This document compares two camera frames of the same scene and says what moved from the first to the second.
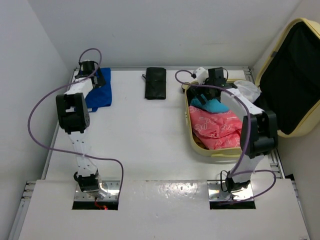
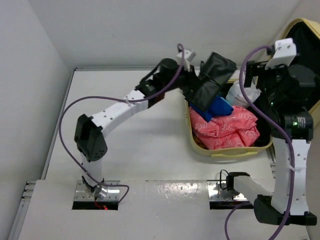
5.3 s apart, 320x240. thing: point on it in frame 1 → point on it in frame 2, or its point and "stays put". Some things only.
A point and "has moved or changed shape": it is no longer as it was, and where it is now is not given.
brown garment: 198,141 stays put
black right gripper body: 206,90 → 268,79
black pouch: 155,83 has moved or changed shape
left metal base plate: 111,188 stays put
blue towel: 100,96 → 219,107
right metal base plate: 217,192 stays put
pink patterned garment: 216,130 stays put
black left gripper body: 100,80 → 184,80
